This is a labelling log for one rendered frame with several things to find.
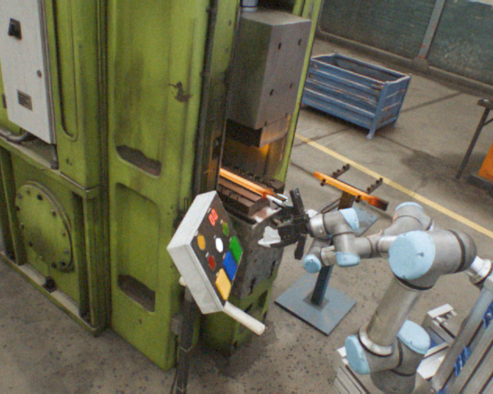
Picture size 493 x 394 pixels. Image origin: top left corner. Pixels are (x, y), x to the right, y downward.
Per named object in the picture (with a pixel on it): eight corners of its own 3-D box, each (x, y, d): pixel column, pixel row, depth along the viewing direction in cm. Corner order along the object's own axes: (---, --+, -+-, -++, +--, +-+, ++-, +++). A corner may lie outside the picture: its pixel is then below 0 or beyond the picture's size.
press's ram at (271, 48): (303, 109, 204) (322, 19, 184) (255, 130, 176) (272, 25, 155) (231, 83, 223) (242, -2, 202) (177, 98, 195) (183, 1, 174)
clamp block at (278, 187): (284, 194, 227) (286, 183, 223) (275, 199, 220) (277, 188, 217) (264, 184, 232) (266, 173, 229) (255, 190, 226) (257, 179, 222)
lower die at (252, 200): (271, 202, 218) (274, 188, 213) (246, 219, 203) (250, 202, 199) (205, 170, 236) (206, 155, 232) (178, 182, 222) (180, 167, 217)
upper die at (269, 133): (284, 136, 199) (288, 116, 194) (259, 148, 185) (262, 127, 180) (211, 106, 218) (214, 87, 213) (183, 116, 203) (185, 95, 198)
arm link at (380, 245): (497, 226, 114) (383, 229, 161) (463, 228, 111) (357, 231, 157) (501, 270, 113) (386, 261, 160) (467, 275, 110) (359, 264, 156)
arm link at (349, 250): (374, 262, 148) (367, 230, 151) (344, 265, 144) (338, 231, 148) (361, 266, 155) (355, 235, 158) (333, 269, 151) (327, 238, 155)
